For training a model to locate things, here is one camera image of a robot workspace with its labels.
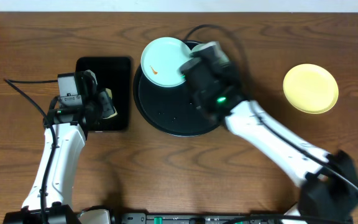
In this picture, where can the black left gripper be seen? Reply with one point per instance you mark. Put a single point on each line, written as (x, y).
(103, 104)

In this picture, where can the yellow green sponge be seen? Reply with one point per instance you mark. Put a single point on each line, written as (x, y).
(109, 110)

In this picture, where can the light blue plate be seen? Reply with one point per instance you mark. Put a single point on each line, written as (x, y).
(199, 47)
(161, 60)

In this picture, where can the yellow plate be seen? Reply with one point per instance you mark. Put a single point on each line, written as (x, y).
(310, 88)

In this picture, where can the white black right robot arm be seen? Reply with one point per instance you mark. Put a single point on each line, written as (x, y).
(328, 182)

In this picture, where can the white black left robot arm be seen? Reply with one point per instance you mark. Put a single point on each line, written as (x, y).
(50, 198)

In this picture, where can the black rectangular tray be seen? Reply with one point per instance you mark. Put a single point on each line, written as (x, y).
(113, 73)

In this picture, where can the black round tray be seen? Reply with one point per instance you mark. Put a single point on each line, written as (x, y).
(170, 110)

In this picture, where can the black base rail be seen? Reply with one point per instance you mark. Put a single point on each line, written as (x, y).
(152, 218)

